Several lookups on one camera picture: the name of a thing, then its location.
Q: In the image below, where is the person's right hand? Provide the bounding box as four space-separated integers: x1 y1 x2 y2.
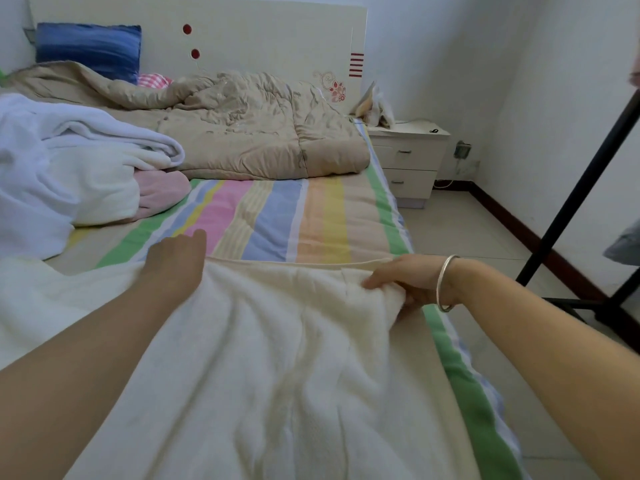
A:
362 255 462 317

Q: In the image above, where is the person's left hand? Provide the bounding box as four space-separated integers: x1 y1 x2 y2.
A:
135 229 208 307

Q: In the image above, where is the cream fleece blanket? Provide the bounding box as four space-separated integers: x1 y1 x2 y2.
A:
45 145 143 228

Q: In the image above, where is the cream white towel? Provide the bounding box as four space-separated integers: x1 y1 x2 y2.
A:
0 255 481 480

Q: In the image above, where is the person's right forearm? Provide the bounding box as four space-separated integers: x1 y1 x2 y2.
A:
445 257 640 480

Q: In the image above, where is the person's left forearm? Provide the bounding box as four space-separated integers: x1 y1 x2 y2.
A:
0 279 176 480

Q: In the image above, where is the striped pastel bed sheet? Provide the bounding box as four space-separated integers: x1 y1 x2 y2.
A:
45 165 526 480

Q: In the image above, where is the dark brown baseboard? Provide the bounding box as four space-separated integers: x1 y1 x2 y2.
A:
440 179 611 301

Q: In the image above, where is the white nightstand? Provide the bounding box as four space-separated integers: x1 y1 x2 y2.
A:
368 121 453 209

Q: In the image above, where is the beige quilt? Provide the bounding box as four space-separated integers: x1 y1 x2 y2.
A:
0 61 371 181

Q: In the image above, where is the cream plush toy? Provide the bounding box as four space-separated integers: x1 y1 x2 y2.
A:
352 81 396 129

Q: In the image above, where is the black clothes rack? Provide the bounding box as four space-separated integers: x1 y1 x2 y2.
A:
515 89 640 351

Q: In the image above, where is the pink patterned pillow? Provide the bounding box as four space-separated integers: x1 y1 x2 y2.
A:
135 73 171 91

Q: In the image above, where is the grey hanging garment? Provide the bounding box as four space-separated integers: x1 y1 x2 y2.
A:
603 217 640 266

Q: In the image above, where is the blue pillow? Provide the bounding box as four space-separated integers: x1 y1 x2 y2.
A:
36 23 143 84

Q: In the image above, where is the white headboard with red dots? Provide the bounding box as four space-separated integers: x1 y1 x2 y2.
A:
28 0 369 111

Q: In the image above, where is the silver bracelet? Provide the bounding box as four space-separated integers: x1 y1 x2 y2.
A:
435 255 459 314

